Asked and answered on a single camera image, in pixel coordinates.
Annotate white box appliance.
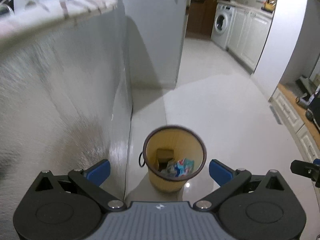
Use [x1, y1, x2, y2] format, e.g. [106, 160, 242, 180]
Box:
[1, 0, 39, 14]

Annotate grey bed base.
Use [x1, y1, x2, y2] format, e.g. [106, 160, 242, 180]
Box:
[1, 0, 132, 239]

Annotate white washing machine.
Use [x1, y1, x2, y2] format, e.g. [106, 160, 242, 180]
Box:
[211, 3, 235, 50]

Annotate black television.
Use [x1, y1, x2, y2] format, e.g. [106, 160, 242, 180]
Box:
[305, 85, 320, 130]

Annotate white kitchen cabinets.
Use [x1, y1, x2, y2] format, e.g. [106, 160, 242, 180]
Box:
[227, 7, 272, 71]

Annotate brown cardboard box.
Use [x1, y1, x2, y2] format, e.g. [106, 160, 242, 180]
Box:
[155, 148, 174, 171]

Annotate grey cylinder on cabinet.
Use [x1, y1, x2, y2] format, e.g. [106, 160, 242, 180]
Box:
[296, 94, 312, 109]

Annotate white wood-top low cabinet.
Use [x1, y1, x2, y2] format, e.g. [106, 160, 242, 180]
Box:
[270, 84, 319, 162]

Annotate yellow round trash bin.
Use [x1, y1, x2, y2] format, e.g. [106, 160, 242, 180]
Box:
[138, 125, 207, 193]

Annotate blue white plastic wrapper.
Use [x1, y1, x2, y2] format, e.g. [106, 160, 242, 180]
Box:
[160, 158, 195, 178]

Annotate pink patterned bed blanket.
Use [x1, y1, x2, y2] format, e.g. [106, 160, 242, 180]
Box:
[1, 0, 118, 51]

